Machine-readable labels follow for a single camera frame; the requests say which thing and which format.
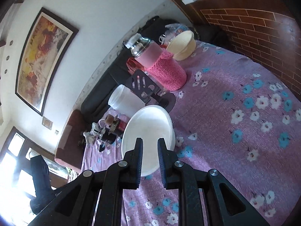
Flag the white bowl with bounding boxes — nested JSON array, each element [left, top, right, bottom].
[[121, 105, 176, 176]]

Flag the red plastic bag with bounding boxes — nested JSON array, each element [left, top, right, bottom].
[[126, 57, 143, 75]]

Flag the black motor with label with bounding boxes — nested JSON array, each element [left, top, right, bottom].
[[100, 127, 117, 144]]

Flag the black sofa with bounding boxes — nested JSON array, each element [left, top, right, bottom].
[[81, 16, 177, 124]]

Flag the small cream bowl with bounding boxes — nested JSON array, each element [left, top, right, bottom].
[[166, 30, 196, 61]]

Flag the framed painting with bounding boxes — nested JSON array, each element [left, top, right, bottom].
[[15, 8, 79, 116]]

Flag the white plastic jar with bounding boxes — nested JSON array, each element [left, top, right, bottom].
[[108, 84, 145, 118]]

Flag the small black adapter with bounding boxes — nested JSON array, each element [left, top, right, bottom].
[[98, 144, 106, 152]]

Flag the purple floral tablecloth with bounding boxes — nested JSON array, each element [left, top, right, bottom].
[[80, 40, 301, 226]]

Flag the pink sleeved bottle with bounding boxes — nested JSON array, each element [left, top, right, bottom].
[[125, 33, 187, 91]]

